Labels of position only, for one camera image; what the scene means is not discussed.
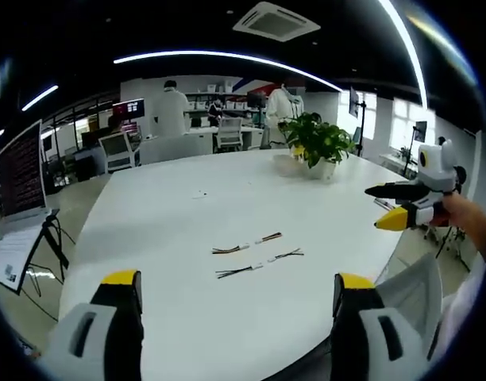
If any wall monitor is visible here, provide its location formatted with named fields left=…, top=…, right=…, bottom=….
left=112, top=98, right=146, bottom=121

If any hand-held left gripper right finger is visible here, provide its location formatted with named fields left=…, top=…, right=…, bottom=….
left=330, top=272, right=431, bottom=381

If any printed paper sheet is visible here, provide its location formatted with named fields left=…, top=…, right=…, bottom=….
left=0, top=225, right=42, bottom=293

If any short ceiling light strip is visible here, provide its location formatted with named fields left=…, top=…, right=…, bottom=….
left=21, top=84, right=60, bottom=113

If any open laptop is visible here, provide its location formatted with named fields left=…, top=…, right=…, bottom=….
left=0, top=118, right=53, bottom=235

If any white mesh office chair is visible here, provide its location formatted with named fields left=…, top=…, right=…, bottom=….
left=215, top=116, right=245, bottom=154
left=97, top=129, right=142, bottom=174

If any grey office chair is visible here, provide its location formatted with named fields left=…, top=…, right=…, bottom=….
left=375, top=252, right=444, bottom=360

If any black laptop stand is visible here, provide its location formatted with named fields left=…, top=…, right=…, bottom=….
left=18, top=208, right=71, bottom=297

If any person's white garment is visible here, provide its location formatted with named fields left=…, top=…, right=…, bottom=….
left=440, top=272, right=486, bottom=360

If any long curved ceiling light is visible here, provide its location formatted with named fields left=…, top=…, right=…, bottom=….
left=378, top=0, right=430, bottom=110
left=112, top=49, right=344, bottom=93

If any white plant pot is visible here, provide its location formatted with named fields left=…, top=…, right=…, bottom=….
left=305, top=157, right=338, bottom=180

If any monitor on black pole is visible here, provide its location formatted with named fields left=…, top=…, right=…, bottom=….
left=348, top=86, right=368, bottom=158

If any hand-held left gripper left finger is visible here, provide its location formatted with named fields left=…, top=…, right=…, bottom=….
left=40, top=269, right=145, bottom=381

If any ceiling air conditioner vent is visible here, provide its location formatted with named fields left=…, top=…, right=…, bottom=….
left=231, top=0, right=322, bottom=44

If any orange-wired JST connector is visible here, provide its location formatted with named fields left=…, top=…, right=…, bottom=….
left=254, top=231, right=284, bottom=245
left=211, top=242, right=251, bottom=256

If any black-wired JST connector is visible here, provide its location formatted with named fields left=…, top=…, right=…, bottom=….
left=267, top=248, right=305, bottom=264
left=215, top=264, right=264, bottom=279

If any green potted plant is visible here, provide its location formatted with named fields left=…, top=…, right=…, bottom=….
left=278, top=112, right=357, bottom=170

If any person's right hand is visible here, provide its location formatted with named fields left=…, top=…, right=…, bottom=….
left=441, top=193, right=486, bottom=261

